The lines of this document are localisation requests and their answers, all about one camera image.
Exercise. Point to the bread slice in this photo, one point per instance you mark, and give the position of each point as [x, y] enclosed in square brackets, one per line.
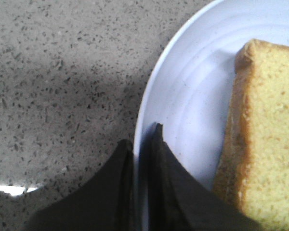
[253, 171]

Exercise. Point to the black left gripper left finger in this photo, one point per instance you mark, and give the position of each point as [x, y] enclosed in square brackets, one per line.
[104, 203]

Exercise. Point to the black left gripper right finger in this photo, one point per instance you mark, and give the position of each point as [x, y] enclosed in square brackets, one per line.
[178, 202]

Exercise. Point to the light blue plate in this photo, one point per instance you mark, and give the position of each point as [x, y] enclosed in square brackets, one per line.
[191, 85]

